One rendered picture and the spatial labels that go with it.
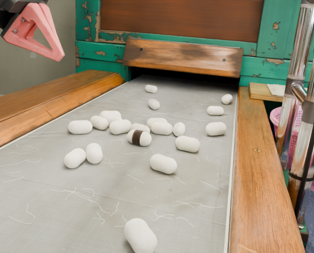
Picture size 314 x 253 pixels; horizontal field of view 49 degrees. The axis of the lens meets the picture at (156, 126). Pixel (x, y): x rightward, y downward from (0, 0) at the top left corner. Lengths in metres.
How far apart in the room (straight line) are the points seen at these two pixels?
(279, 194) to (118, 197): 0.16
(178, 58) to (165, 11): 0.14
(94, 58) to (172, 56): 0.24
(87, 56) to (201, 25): 0.33
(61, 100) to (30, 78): 1.53
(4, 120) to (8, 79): 1.76
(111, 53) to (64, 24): 1.07
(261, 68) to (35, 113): 0.57
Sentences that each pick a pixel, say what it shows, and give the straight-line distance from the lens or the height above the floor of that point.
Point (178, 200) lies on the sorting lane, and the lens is 0.37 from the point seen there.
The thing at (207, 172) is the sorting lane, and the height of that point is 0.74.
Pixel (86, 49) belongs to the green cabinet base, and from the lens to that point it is 1.01.
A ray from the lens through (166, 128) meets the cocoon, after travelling 0.54.
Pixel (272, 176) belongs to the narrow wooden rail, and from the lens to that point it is 0.40.
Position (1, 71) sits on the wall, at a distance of 2.31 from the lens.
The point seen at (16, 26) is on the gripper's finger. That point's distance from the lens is 0.53.
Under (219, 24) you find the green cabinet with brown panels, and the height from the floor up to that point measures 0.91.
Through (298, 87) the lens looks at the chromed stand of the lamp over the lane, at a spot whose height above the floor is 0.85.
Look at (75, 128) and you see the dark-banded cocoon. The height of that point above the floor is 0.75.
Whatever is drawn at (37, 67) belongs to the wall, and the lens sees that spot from 2.15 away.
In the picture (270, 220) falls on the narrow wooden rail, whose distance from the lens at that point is 0.31.
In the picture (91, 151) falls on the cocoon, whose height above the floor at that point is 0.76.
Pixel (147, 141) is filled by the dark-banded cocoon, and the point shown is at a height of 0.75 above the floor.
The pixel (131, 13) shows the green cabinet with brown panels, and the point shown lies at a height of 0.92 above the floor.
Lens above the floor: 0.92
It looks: 18 degrees down
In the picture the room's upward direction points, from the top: 4 degrees clockwise
